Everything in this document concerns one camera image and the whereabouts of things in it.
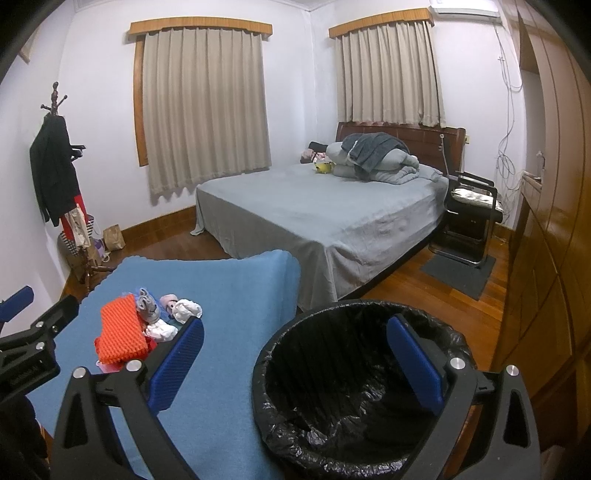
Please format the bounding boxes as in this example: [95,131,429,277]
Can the orange mesh sponge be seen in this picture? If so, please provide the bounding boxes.
[94,294,156,365]

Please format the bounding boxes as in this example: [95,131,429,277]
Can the small white tissue wad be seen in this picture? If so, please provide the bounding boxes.
[144,319,178,343]

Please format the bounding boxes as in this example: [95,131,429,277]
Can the grey sock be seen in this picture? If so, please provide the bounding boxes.
[135,288,160,324]

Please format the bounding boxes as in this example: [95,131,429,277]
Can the pink knitted sock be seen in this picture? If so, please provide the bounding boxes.
[159,294,178,317]

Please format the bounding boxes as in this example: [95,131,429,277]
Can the white tissue ball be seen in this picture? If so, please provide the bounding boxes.
[171,299,202,324]

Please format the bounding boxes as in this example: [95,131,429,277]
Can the black lined trash bin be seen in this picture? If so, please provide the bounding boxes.
[252,300,475,479]

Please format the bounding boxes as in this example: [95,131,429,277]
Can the wooden coat rack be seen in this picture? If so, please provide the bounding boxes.
[40,81,114,294]

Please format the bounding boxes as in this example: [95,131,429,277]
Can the checkered basket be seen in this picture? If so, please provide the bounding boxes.
[59,214,94,255]

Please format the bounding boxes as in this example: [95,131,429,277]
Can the red hanging garment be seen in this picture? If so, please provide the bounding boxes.
[60,194,90,248]

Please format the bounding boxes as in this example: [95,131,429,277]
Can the brown paper bag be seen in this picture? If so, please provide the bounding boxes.
[103,224,125,252]

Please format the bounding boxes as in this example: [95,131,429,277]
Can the wooden wardrobe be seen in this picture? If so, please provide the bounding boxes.
[493,1,590,450]

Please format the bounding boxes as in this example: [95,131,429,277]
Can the black hanging jacket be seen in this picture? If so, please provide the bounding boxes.
[29,116,77,227]

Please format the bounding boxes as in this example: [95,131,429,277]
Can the blue table cloth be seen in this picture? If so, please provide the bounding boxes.
[28,251,300,479]

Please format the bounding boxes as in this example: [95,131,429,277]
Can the grey floor mat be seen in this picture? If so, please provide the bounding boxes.
[421,255,496,300]

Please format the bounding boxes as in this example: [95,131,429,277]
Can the black bedside chair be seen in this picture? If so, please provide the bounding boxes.
[429,172,504,267]

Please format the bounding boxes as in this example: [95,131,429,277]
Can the bed with grey sheet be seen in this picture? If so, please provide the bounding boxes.
[195,165,448,310]

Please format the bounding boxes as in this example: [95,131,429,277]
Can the left beige curtain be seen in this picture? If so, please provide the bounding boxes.
[142,28,271,196]

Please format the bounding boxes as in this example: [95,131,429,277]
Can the beige curtain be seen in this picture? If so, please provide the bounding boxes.
[142,28,271,196]
[335,21,446,127]

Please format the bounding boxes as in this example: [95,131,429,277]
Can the yellow plush toy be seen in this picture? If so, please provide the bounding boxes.
[312,155,334,174]

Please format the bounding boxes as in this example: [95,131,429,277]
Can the grey pillow pile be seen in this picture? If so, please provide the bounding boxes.
[327,142,443,185]

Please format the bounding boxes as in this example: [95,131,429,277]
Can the wooden headboard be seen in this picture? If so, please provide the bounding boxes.
[335,122,466,173]

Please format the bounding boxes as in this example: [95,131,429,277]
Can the dark grey folded blanket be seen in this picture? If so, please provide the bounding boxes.
[342,132,410,172]

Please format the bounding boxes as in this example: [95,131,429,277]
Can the right beige curtain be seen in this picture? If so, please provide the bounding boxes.
[335,21,446,127]

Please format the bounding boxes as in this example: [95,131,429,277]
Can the white air conditioner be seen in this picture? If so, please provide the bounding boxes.
[431,1,502,24]

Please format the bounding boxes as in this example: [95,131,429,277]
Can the framed wall picture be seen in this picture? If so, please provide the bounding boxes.
[18,27,40,64]

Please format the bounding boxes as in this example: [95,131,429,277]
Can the hanging wall cables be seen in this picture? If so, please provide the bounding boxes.
[493,22,525,218]

